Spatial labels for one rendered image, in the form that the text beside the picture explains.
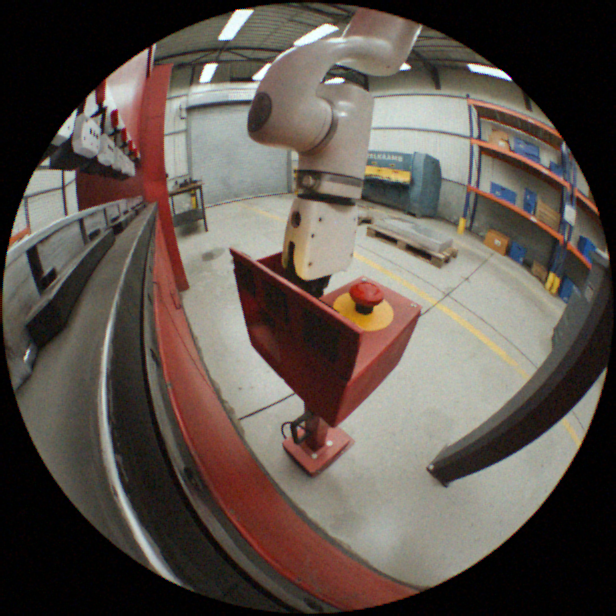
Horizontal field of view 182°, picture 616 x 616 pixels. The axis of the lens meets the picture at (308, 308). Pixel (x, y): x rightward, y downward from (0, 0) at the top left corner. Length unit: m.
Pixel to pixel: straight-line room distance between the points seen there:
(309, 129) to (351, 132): 0.06
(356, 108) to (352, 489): 1.05
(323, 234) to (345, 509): 0.92
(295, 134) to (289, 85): 0.05
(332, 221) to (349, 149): 0.09
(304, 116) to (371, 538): 1.11
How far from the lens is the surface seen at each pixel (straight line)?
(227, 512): 0.18
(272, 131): 0.20
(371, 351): 0.21
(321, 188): 0.24
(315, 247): 0.25
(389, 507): 0.99
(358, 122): 0.26
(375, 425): 1.03
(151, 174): 1.86
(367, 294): 0.22
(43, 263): 0.30
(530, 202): 5.69
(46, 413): 0.15
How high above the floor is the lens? 0.93
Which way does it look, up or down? 38 degrees down
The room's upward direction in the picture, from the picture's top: straight up
